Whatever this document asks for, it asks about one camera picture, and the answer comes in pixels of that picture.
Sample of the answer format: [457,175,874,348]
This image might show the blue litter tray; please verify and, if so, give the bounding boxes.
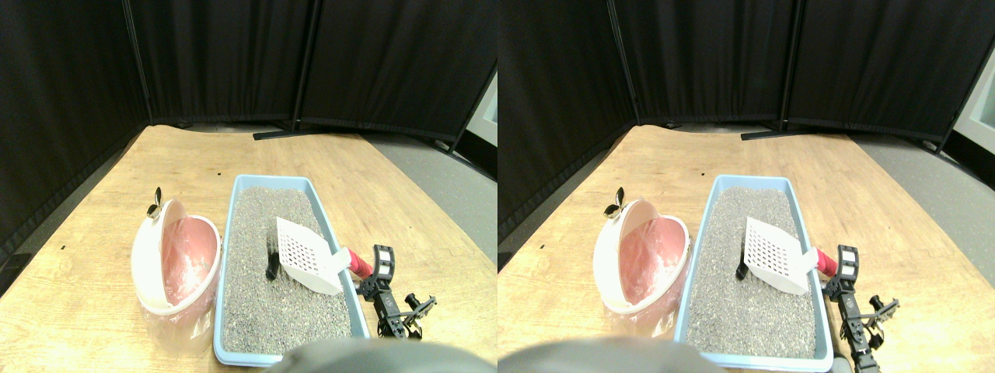
[213,174,372,367]
[673,174,834,372]

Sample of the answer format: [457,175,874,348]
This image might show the black curtain stand foot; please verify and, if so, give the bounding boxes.
[253,127,366,141]
[740,127,856,141]

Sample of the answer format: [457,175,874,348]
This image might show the white bin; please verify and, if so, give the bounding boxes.
[130,186,223,355]
[592,186,693,340]

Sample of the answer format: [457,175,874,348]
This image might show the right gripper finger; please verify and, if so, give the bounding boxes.
[372,245,396,282]
[835,244,861,281]

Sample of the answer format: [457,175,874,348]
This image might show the black curtain stand pole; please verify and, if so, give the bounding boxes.
[449,68,498,153]
[606,0,643,125]
[937,70,995,153]
[122,0,153,125]
[780,0,809,131]
[292,0,323,131]

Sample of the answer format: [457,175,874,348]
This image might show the white shelf unit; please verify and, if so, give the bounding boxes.
[952,56,995,148]

